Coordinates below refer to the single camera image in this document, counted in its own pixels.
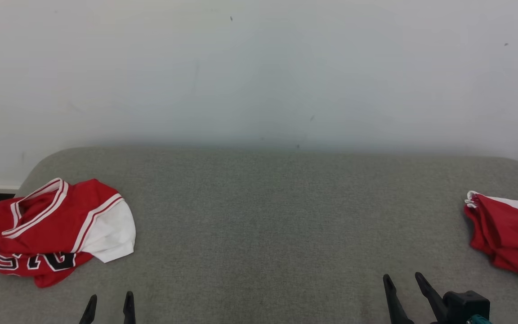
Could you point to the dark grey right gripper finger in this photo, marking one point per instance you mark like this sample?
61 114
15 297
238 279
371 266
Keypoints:
394 306
432 299

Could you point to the teal right camera connector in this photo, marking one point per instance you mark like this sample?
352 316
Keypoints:
480 320

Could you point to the red white basketball jersey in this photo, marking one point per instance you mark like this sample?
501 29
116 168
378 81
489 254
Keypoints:
47 225

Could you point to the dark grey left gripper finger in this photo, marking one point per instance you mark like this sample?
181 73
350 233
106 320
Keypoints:
89 312
129 310

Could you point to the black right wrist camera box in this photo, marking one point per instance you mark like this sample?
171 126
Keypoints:
466 306

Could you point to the red Bulls shorts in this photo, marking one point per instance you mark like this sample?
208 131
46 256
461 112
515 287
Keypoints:
511 234

